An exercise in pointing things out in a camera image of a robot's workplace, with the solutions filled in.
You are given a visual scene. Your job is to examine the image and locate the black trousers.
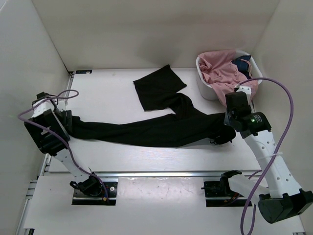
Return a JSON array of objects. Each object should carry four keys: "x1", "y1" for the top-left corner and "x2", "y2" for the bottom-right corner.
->
[{"x1": 67, "y1": 65, "x2": 236, "y2": 147}]

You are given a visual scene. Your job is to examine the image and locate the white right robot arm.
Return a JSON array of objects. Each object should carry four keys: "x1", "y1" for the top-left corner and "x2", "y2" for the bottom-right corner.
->
[{"x1": 220, "y1": 92, "x2": 313, "y2": 224}]

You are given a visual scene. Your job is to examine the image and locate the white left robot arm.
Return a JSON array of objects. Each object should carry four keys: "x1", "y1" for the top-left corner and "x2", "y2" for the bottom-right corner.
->
[{"x1": 18, "y1": 90, "x2": 108, "y2": 199}]

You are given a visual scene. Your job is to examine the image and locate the pink trousers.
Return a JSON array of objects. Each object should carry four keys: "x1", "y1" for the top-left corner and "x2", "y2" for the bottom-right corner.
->
[{"x1": 198, "y1": 48, "x2": 259, "y2": 107}]

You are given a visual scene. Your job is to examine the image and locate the white laundry basket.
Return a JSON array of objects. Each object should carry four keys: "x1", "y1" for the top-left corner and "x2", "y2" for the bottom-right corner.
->
[{"x1": 196, "y1": 49, "x2": 264, "y2": 101}]

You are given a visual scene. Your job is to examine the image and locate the navy blue garment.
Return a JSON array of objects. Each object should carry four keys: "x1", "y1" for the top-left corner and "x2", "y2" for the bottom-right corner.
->
[{"x1": 231, "y1": 55, "x2": 252, "y2": 79}]

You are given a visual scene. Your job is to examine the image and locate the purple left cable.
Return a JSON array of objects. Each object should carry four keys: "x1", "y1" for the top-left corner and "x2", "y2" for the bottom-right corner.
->
[{"x1": 18, "y1": 89, "x2": 110, "y2": 196}]

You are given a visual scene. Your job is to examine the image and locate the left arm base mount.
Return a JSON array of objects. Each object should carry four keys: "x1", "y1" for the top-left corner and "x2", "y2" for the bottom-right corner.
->
[{"x1": 69, "y1": 179, "x2": 118, "y2": 206}]

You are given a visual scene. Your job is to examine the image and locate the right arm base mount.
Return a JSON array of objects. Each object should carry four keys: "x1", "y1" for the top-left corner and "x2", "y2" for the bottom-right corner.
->
[{"x1": 202, "y1": 181, "x2": 246, "y2": 208}]

